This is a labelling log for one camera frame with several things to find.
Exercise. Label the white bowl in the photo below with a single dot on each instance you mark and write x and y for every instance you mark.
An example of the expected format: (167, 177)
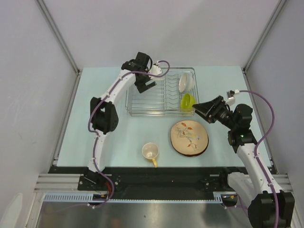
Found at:
(186, 83)

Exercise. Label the aluminium front rail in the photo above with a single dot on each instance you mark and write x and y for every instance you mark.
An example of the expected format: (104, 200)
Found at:
(57, 183)

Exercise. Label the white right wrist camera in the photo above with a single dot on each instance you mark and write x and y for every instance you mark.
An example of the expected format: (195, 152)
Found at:
(231, 96)

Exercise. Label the aluminium frame post left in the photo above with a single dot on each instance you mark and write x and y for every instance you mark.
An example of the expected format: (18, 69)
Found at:
(57, 34)

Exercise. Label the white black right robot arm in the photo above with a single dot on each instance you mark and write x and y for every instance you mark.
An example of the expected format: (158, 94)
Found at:
(268, 205)

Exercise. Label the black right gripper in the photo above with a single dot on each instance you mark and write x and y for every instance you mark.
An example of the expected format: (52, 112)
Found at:
(213, 106)

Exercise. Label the aluminium frame post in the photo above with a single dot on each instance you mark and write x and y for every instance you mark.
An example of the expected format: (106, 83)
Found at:
(266, 31)
(57, 34)

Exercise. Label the metal wire dish rack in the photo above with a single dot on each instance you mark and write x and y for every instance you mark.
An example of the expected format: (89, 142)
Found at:
(164, 99)

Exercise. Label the light blue cable duct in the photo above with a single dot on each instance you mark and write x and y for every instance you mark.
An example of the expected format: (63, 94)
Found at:
(68, 197)

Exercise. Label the cream yellow handled mug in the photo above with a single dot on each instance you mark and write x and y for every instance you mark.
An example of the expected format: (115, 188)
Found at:
(150, 151)

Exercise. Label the aluminium frame post right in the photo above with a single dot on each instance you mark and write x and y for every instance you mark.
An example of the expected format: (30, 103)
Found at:
(266, 31)

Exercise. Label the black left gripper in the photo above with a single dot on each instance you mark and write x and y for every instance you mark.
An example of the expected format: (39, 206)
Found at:
(141, 88)

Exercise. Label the beige bird pattern plate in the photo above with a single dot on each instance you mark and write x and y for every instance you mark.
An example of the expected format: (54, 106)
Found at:
(189, 138)

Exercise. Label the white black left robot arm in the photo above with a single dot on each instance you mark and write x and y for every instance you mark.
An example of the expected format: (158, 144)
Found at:
(103, 114)

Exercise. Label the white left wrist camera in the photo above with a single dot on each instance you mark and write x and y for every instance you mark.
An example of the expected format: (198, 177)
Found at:
(155, 71)

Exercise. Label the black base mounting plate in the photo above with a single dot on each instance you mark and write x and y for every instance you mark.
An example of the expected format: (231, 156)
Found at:
(153, 183)

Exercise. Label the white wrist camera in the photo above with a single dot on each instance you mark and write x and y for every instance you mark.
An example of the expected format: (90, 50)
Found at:
(231, 96)
(155, 71)

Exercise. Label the lime green bowl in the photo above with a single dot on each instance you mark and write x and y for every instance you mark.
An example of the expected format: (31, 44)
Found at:
(187, 102)

